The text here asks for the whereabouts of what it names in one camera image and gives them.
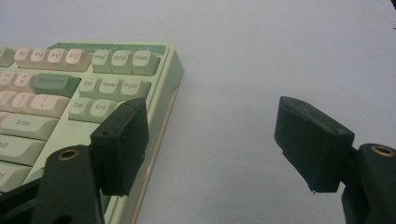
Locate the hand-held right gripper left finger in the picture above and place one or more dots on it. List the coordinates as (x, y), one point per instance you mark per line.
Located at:
(123, 146)

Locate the green and pink mechanical keyboard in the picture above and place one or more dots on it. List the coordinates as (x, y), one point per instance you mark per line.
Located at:
(46, 124)

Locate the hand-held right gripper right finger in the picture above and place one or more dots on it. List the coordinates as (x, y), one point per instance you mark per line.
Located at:
(314, 146)

